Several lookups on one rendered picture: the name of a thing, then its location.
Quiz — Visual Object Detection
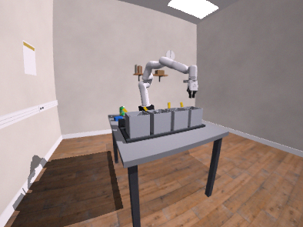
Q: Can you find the green drink can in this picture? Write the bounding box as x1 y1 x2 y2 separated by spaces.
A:
119 106 125 116

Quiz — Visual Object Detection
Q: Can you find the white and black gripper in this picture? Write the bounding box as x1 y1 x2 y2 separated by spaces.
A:
187 79 198 98

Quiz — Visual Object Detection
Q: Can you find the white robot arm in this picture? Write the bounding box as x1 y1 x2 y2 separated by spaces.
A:
138 57 197 107

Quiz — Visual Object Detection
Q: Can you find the blue box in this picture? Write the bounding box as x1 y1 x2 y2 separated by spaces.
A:
114 116 122 121

